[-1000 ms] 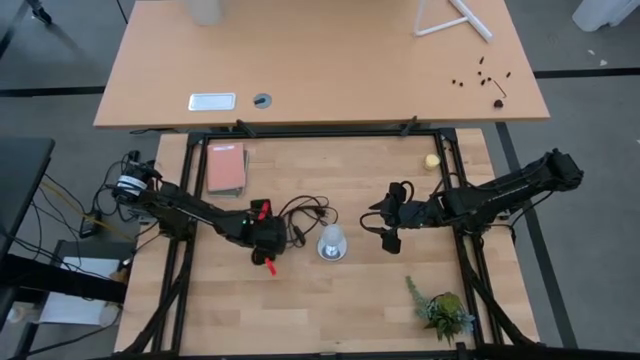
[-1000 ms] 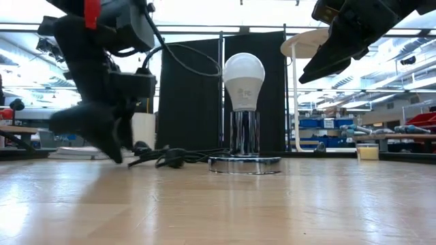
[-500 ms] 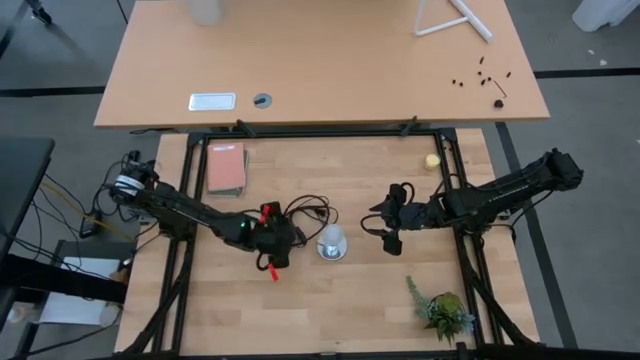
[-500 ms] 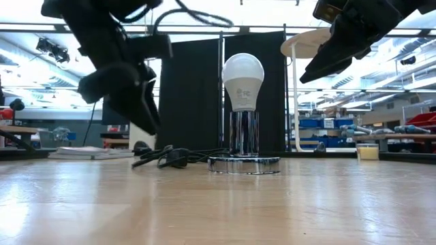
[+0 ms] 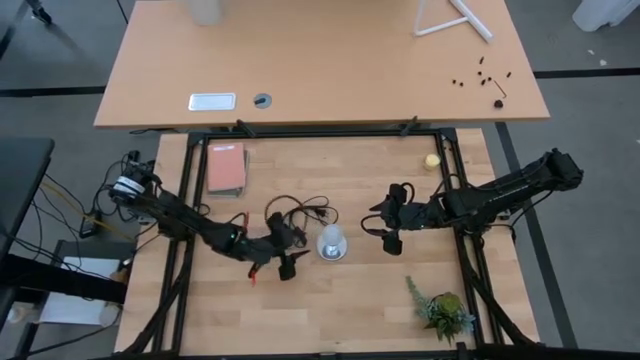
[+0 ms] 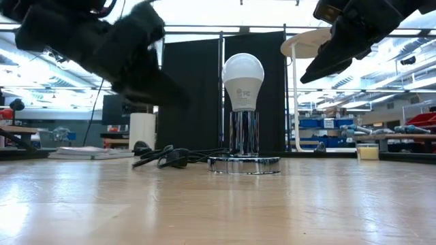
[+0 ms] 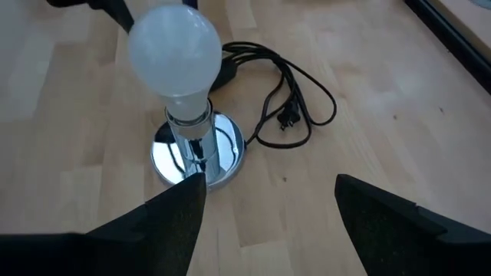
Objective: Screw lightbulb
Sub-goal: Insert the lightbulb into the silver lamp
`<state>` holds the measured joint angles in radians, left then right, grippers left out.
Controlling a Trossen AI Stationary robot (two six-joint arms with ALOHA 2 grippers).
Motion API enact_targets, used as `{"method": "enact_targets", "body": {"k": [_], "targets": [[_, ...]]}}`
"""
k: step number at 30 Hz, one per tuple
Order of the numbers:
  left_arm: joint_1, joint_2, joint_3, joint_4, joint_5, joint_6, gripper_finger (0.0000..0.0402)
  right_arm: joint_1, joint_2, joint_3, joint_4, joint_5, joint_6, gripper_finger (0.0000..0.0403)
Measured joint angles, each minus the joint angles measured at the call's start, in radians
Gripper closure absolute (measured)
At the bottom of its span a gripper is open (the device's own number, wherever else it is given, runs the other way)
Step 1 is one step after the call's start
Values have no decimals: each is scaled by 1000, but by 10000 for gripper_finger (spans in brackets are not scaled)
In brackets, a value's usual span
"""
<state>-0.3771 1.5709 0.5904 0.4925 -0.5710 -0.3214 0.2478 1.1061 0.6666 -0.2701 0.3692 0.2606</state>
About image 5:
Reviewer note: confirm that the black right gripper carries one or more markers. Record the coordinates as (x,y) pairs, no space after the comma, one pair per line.
(415,215)

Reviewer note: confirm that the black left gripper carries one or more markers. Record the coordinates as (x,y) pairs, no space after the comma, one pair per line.
(280,250)

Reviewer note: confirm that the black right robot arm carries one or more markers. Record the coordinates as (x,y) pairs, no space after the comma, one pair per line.
(500,197)

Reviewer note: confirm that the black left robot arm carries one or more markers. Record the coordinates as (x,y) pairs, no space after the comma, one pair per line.
(190,220)

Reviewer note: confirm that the yellow candle jar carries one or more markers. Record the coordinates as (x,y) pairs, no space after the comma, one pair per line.
(432,161)

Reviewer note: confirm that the pink notebook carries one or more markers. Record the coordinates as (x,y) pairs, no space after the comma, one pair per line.
(226,167)

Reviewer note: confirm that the green artificial plant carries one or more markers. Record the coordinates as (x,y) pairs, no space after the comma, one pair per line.
(445,312)

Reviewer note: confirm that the black round knob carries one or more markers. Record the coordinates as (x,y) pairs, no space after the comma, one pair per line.
(498,104)

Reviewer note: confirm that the light wooden desk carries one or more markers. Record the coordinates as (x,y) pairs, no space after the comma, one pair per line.
(325,60)

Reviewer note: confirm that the white rectangular tray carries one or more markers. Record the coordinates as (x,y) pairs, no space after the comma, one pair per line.
(212,101)

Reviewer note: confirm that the black allen key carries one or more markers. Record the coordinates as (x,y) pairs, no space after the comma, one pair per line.
(500,89)

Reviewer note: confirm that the black power brick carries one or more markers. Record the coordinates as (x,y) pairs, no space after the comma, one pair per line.
(90,225)

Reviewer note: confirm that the white triangular stand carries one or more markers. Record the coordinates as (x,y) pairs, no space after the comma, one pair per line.
(472,21)

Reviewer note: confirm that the white box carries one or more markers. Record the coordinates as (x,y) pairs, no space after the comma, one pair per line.
(75,310)

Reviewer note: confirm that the black desk foot bar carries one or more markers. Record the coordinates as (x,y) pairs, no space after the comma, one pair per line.
(50,280)

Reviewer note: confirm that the translucent cylinder container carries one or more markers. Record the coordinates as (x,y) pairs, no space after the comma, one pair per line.
(205,12)

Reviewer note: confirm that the black side desk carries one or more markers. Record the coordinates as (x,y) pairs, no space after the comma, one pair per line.
(20,175)

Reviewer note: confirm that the white bin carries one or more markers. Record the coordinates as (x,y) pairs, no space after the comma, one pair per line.
(600,12)

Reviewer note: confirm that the black chair base leg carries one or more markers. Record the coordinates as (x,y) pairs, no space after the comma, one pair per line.
(40,12)

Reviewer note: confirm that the black frame clamp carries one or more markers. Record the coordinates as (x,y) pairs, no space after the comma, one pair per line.
(245,127)
(409,126)

